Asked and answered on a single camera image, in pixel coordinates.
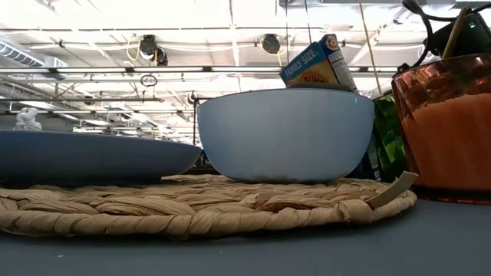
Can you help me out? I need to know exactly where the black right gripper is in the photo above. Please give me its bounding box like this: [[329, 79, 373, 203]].
[[432, 11, 491, 59]]

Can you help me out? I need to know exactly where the blue almond cereal box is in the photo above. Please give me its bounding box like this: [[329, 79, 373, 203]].
[[279, 33, 381, 181]]

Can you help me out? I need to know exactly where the orange glass of juice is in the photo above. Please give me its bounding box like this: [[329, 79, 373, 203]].
[[390, 52, 491, 205]]

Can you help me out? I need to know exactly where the green glass cup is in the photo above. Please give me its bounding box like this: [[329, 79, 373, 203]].
[[372, 94, 409, 183]]

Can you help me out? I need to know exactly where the pale blue bowl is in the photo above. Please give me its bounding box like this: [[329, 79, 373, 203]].
[[196, 88, 376, 185]]

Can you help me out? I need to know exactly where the long ceiling light bar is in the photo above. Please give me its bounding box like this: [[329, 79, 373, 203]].
[[0, 65, 400, 74]]

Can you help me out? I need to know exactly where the round woven straw placemat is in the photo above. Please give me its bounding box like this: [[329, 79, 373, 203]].
[[0, 171, 419, 239]]

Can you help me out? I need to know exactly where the blue plate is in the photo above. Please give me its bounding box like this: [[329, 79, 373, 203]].
[[0, 129, 203, 188]]

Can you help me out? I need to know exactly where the white figure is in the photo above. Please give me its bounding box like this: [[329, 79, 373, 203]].
[[13, 107, 43, 132]]

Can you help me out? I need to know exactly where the yellow cord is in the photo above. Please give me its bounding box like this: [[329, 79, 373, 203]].
[[358, 0, 384, 97]]

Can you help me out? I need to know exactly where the black ceiling cable reel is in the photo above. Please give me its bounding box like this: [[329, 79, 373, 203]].
[[138, 34, 159, 59], [262, 33, 282, 55]]

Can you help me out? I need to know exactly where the silver ventilation duct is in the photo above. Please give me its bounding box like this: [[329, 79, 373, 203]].
[[0, 39, 68, 81]]

